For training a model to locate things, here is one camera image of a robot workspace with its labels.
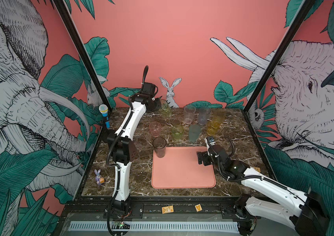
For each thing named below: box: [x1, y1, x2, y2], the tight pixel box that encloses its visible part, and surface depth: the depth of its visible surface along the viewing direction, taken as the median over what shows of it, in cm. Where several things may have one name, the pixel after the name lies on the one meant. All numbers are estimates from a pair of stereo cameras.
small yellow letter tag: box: [194, 203, 203, 213], surface depth 76 cm
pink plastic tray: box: [151, 146, 217, 189], surface depth 87 cm
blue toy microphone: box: [98, 103, 111, 129], surface depth 90 cm
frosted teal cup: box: [188, 123, 202, 143], surface depth 106 cm
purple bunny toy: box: [94, 168, 105, 185], surface depth 83 cm
